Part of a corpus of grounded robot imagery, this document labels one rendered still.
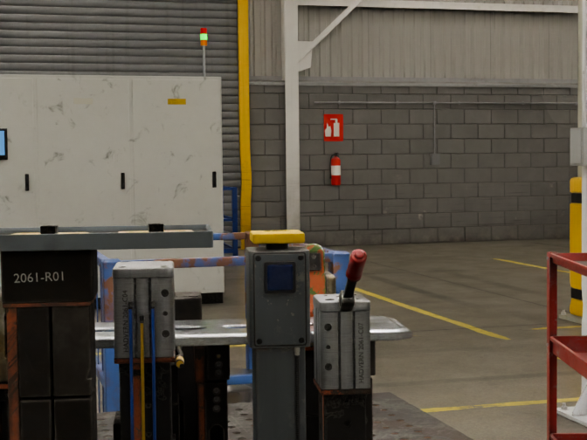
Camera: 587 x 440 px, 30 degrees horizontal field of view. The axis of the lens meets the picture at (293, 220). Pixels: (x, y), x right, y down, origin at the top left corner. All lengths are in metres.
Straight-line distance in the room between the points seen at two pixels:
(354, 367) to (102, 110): 8.16
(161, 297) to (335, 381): 0.25
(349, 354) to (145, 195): 8.16
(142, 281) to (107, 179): 8.11
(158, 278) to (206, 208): 8.25
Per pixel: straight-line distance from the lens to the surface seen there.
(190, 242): 1.21
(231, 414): 2.40
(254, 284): 1.25
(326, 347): 1.43
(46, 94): 9.48
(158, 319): 1.41
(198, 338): 1.53
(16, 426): 1.28
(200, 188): 9.63
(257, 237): 1.25
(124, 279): 1.40
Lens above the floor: 1.24
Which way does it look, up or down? 3 degrees down
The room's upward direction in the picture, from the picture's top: 1 degrees counter-clockwise
